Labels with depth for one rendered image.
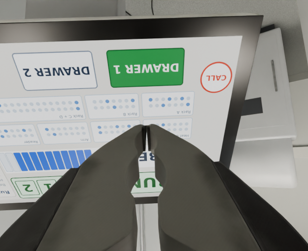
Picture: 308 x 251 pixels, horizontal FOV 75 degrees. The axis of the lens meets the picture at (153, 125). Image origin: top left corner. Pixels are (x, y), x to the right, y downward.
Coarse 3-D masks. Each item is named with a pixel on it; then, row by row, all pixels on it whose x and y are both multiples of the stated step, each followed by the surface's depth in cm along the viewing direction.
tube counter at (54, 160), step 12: (0, 156) 31; (12, 156) 31; (24, 156) 31; (36, 156) 31; (48, 156) 31; (60, 156) 31; (72, 156) 31; (84, 156) 32; (12, 168) 32; (24, 168) 32; (36, 168) 32; (48, 168) 33; (60, 168) 33
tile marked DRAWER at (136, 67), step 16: (144, 48) 24; (160, 48) 24; (176, 48) 24; (112, 64) 24; (128, 64) 25; (144, 64) 25; (160, 64) 25; (176, 64) 25; (112, 80) 25; (128, 80) 26; (144, 80) 26; (160, 80) 26; (176, 80) 26
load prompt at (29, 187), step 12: (12, 180) 34; (24, 180) 34; (36, 180) 34; (48, 180) 34; (144, 180) 35; (156, 180) 35; (24, 192) 35; (36, 192) 35; (132, 192) 36; (144, 192) 36; (156, 192) 36
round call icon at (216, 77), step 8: (208, 64) 25; (216, 64) 25; (224, 64) 25; (232, 64) 25; (200, 72) 25; (208, 72) 25; (216, 72) 25; (224, 72) 25; (232, 72) 26; (200, 80) 26; (208, 80) 26; (216, 80) 26; (224, 80) 26; (232, 80) 26; (200, 88) 26; (208, 88) 26; (216, 88) 27; (224, 88) 27
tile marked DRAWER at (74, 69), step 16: (16, 64) 24; (32, 64) 24; (48, 64) 24; (64, 64) 24; (80, 64) 24; (32, 80) 25; (48, 80) 25; (64, 80) 25; (80, 80) 25; (96, 80) 25
